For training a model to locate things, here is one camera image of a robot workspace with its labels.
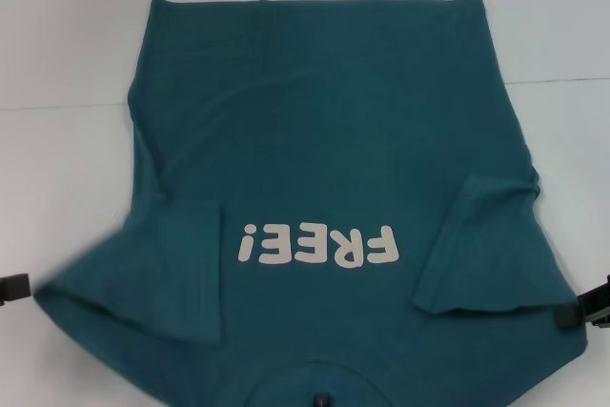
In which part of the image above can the teal blue printed t-shirt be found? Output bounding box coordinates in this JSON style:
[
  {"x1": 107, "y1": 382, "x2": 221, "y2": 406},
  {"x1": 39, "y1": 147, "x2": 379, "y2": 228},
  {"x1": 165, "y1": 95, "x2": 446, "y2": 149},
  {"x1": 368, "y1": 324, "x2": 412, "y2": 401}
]
[{"x1": 32, "y1": 0, "x2": 590, "y2": 407}]

